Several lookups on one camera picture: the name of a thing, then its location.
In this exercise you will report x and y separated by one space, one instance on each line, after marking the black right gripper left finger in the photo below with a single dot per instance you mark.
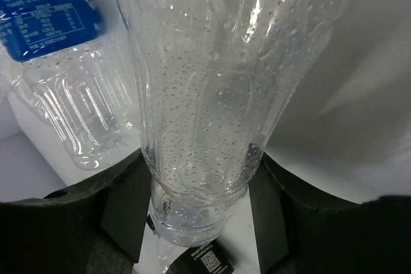
94 226

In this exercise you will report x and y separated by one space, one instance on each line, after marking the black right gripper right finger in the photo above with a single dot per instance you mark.
301 229

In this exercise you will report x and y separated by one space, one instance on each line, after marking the clear plastic bottle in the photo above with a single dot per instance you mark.
213 78

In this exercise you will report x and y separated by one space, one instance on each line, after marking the small black label bottle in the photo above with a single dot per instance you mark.
210 258

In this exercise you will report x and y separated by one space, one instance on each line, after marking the blue label Pocari bottle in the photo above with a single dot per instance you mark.
73 70

